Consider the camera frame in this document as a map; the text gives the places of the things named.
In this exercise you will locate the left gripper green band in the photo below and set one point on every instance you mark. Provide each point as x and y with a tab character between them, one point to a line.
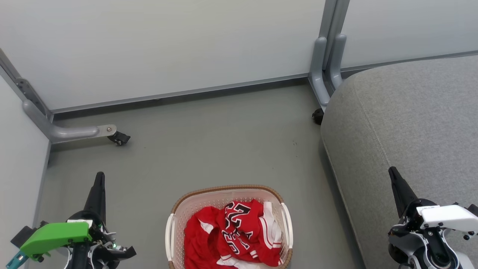
56	235

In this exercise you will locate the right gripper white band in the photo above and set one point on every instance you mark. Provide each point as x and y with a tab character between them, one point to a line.
448	216

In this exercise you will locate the red jersey with white stripes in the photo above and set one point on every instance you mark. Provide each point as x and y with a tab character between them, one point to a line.
257	218

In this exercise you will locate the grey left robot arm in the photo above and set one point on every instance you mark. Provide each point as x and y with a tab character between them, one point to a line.
101	264

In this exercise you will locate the grey fabric sofa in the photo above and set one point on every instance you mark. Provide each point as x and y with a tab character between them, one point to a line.
410	123

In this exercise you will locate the black caster wheel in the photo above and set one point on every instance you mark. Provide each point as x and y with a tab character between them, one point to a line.
119	139
318	116

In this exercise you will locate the long grey partition leg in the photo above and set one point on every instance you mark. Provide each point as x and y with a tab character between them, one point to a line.
71	132

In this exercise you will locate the plain red garment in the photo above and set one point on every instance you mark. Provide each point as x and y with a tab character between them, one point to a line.
196	243

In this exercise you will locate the white laundry basket brown rim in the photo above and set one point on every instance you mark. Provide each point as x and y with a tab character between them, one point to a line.
209	201

